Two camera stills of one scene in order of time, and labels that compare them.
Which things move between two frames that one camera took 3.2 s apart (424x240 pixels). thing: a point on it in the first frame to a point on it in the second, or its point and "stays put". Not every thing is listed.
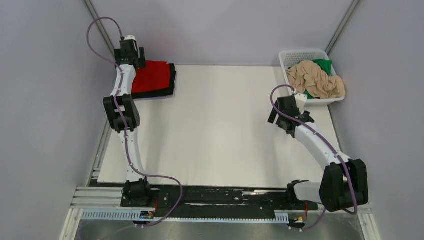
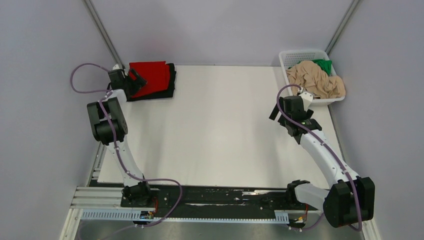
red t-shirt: (156, 76) stays put
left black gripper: (141, 61) to (138, 83)
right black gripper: (272, 117) stays put
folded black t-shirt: (161, 92) stays put
